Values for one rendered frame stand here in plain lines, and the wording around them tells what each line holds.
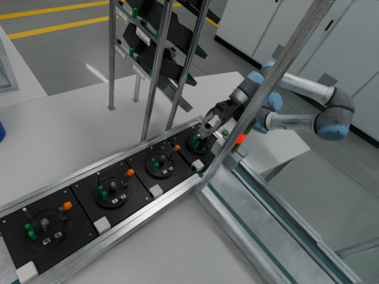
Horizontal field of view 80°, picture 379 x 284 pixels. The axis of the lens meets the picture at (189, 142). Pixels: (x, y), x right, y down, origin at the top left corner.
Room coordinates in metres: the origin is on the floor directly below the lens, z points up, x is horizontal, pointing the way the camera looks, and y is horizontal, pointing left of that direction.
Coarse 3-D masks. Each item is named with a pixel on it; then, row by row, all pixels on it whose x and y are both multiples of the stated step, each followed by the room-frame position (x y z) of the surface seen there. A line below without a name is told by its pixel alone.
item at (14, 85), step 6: (0, 42) 0.75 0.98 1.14; (0, 48) 0.74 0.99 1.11; (0, 54) 0.73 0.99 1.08; (6, 54) 0.75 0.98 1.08; (6, 60) 0.75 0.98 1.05; (6, 66) 0.74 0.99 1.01; (6, 72) 0.73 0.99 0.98; (12, 72) 0.75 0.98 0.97; (12, 78) 0.75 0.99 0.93; (12, 84) 0.73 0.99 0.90; (0, 90) 0.68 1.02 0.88; (6, 90) 0.70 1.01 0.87; (12, 90) 0.73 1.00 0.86
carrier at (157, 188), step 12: (156, 144) 0.70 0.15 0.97; (168, 144) 0.73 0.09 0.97; (132, 156) 0.58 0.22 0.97; (144, 156) 0.61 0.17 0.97; (156, 156) 0.62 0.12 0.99; (168, 156) 0.64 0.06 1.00; (132, 168) 0.52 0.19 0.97; (144, 168) 0.54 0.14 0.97; (156, 168) 0.54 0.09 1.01; (168, 168) 0.58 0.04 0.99; (180, 168) 0.62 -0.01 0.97; (144, 180) 0.49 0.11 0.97; (156, 180) 0.51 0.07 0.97; (168, 180) 0.54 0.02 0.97; (180, 180) 0.56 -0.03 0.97; (156, 192) 0.45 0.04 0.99
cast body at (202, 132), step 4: (204, 124) 0.82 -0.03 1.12; (208, 124) 0.82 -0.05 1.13; (200, 128) 0.80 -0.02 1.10; (204, 128) 0.79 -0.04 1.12; (208, 128) 0.80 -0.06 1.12; (200, 132) 0.79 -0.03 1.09; (204, 132) 0.78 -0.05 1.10; (196, 136) 0.77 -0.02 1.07; (200, 136) 0.78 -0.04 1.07; (204, 136) 0.78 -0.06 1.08
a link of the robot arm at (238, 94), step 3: (234, 90) 0.95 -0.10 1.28; (237, 90) 0.94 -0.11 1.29; (240, 90) 0.93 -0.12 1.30; (231, 93) 0.94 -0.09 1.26; (234, 93) 0.93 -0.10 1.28; (237, 93) 0.92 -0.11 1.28; (240, 93) 0.92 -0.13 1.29; (243, 93) 0.93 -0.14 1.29; (234, 96) 0.92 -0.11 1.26; (237, 96) 0.91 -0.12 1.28; (240, 96) 0.92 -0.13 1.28; (243, 96) 0.92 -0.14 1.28; (246, 96) 0.93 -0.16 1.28; (237, 99) 0.91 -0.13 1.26; (240, 99) 0.91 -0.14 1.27; (243, 99) 0.92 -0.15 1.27; (246, 99) 0.94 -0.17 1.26; (240, 102) 0.91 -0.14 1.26; (243, 102) 0.92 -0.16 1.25
